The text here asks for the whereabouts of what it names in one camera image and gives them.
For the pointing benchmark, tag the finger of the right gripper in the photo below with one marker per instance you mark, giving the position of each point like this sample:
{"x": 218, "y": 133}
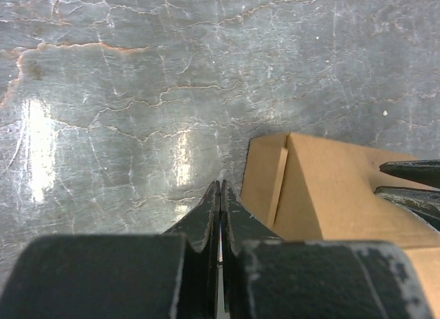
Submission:
{"x": 422, "y": 203}
{"x": 424, "y": 172}

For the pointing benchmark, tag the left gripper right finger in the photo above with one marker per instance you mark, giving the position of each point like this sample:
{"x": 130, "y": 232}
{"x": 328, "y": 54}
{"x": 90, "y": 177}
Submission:
{"x": 238, "y": 224}

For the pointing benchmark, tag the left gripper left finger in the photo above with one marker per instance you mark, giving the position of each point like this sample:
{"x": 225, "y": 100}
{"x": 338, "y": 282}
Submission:
{"x": 200, "y": 225}

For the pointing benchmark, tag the brown cardboard box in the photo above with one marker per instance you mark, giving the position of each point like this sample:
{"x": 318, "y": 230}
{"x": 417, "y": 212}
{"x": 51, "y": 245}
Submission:
{"x": 305, "y": 187}

